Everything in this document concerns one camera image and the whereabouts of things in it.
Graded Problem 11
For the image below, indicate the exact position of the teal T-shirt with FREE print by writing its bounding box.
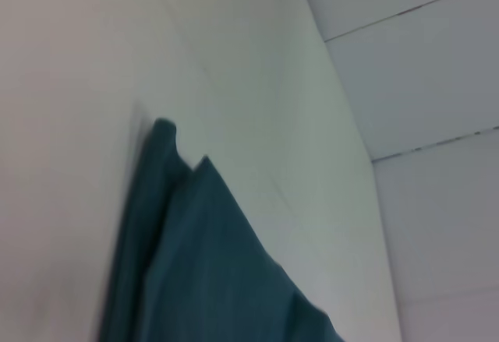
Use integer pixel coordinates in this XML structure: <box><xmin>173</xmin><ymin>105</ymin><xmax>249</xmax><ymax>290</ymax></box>
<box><xmin>97</xmin><ymin>118</ymin><xmax>346</xmax><ymax>342</ymax></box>

